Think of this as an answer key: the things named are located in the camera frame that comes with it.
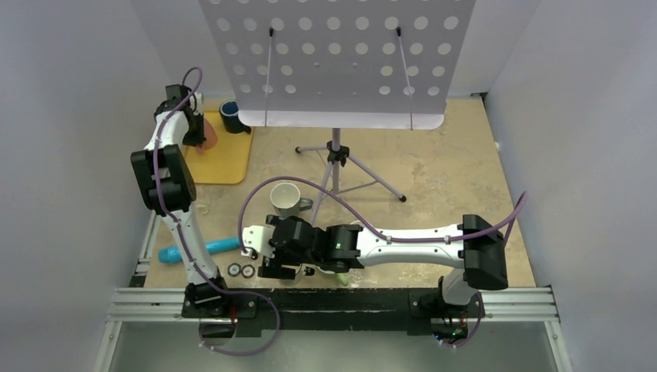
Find white perforated music stand desk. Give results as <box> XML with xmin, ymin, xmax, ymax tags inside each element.
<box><xmin>200</xmin><ymin>0</ymin><xmax>475</xmax><ymax>130</ymax></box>

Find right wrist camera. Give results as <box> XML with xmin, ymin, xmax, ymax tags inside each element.
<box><xmin>241</xmin><ymin>226</ymin><xmax>274</xmax><ymax>258</ymax></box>

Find round coin disc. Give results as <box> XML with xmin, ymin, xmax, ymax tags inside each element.
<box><xmin>227</xmin><ymin>263</ymin><xmax>242</xmax><ymax>277</ymax></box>
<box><xmin>240</xmin><ymin>264</ymin><xmax>256</xmax><ymax>279</ymax></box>

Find dark blue mug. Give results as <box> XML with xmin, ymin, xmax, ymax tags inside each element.
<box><xmin>219</xmin><ymin>99</ymin><xmax>252</xmax><ymax>134</ymax></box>

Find light green mug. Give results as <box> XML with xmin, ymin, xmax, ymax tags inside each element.
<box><xmin>320</xmin><ymin>269</ymin><xmax>349</xmax><ymax>287</ymax></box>

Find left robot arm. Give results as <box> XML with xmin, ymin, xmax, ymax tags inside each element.
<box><xmin>130</xmin><ymin>84</ymin><xmax>231</xmax><ymax>317</ymax></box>

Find left round coin disc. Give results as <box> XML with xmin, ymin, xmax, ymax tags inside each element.
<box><xmin>227</xmin><ymin>263</ymin><xmax>242</xmax><ymax>277</ymax></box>

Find grey tripod stand legs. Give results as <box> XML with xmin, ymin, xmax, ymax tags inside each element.
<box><xmin>294</xmin><ymin>128</ymin><xmax>407</xmax><ymax>202</ymax></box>

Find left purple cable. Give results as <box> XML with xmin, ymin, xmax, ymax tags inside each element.
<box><xmin>153</xmin><ymin>67</ymin><xmax>280</xmax><ymax>358</ymax></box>

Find pink mug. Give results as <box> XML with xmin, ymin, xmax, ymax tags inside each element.
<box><xmin>195</xmin><ymin>119</ymin><xmax>218</xmax><ymax>155</ymax></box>

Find yellow plastic tray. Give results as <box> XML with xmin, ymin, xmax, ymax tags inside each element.
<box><xmin>184</xmin><ymin>123</ymin><xmax>253</xmax><ymax>185</ymax></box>

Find grey teal mug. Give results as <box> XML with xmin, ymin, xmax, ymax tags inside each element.
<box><xmin>270</xmin><ymin>182</ymin><xmax>314</xmax><ymax>218</ymax></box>

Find blue toy tube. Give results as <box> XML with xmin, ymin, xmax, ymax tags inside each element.
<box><xmin>157</xmin><ymin>236</ymin><xmax>243</xmax><ymax>265</ymax></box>

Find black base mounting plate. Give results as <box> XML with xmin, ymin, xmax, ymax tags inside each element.
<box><xmin>181</xmin><ymin>287</ymin><xmax>485</xmax><ymax>339</ymax></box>

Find middle round coin disc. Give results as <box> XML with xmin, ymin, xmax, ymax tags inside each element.
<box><xmin>240</xmin><ymin>264</ymin><xmax>256</xmax><ymax>279</ymax></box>

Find cream beige mug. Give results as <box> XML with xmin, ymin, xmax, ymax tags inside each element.
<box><xmin>278</xmin><ymin>266</ymin><xmax>315</xmax><ymax>286</ymax></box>

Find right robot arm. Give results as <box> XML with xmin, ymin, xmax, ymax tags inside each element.
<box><xmin>242</xmin><ymin>215</ymin><xmax>509</xmax><ymax>315</ymax></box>

